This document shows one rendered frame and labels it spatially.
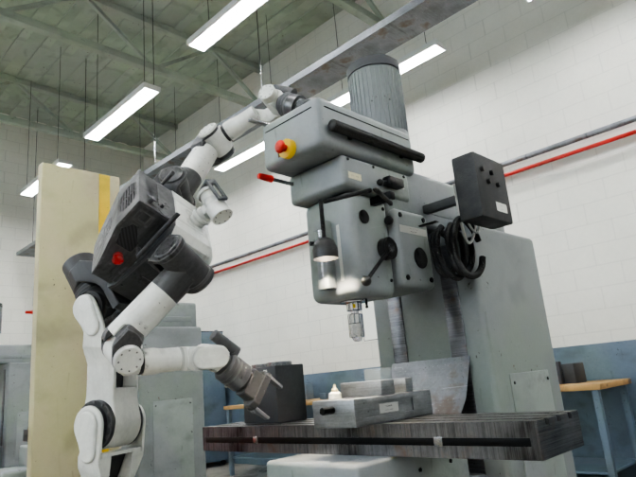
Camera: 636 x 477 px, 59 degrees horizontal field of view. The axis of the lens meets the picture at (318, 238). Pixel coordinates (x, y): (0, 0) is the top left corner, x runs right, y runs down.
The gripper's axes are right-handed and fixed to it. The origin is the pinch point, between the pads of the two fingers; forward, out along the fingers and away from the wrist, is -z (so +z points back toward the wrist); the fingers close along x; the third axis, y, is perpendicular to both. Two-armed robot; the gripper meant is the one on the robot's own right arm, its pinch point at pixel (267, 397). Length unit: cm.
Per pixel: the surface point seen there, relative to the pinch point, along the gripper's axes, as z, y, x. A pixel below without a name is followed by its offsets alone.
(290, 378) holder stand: -11.2, 10.1, 15.0
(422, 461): -28.7, -39.9, -5.6
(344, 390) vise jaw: -7.6, -24.9, 4.7
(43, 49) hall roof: 217, 629, 501
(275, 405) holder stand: -11.3, 11.7, 4.7
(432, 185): -7, -35, 86
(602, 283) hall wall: -313, 56, 308
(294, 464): -4.2, -19.6, -18.8
